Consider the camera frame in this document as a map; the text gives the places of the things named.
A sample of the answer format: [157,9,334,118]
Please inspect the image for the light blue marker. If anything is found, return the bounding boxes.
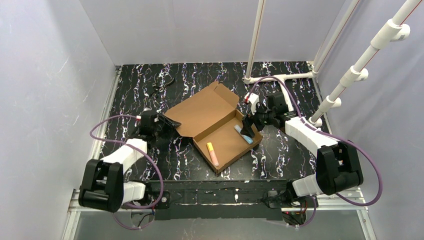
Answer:
[234,124,254,145]

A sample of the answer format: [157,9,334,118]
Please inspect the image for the brown cardboard box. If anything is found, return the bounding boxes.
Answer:
[165,81,263,174]

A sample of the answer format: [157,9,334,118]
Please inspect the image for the orange pink marker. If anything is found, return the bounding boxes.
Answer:
[206,142,220,167]

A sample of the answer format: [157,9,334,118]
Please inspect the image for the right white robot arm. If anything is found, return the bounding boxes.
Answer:
[240,92,364,200]

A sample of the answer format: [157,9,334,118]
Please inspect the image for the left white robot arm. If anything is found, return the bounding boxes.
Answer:
[78,110,181,213]

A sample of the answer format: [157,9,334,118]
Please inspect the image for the black pliers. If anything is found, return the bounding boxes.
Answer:
[147,78,176,99]

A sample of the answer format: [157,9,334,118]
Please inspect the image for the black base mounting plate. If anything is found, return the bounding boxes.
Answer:
[120,178,324,222]

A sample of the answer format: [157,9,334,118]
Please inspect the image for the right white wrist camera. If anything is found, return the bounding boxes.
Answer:
[244,93,259,115]

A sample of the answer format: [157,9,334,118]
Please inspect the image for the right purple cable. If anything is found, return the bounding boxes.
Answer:
[246,76,384,227]

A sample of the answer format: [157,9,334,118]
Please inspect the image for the aluminium rail frame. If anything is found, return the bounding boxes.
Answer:
[78,75,364,220]

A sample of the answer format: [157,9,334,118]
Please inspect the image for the white PVC pipe frame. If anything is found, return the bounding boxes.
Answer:
[243,0,422,128]

